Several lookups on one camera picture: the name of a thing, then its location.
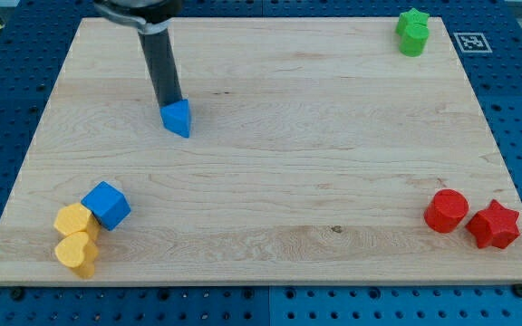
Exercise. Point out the white fiducial marker tag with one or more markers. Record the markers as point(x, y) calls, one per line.
point(472, 42)

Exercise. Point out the blue triangle block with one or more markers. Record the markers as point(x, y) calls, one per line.
point(176, 118)

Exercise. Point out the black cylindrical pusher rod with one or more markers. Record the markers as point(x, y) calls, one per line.
point(161, 65)

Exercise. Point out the red star block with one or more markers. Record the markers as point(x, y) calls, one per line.
point(496, 225)

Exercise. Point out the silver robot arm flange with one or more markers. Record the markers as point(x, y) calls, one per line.
point(146, 16)

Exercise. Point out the red cylinder block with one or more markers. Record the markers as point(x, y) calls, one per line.
point(446, 210)

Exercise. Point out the yellow heart block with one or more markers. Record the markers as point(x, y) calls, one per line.
point(78, 252)

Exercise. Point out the green cylinder block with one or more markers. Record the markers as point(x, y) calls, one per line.
point(413, 39)

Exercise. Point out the blue cube block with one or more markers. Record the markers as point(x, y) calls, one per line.
point(108, 204)

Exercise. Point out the yellow hexagon block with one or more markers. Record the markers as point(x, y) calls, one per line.
point(76, 218)

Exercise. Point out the light wooden board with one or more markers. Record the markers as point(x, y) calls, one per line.
point(314, 150)

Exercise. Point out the green star block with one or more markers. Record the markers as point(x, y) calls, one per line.
point(414, 17)

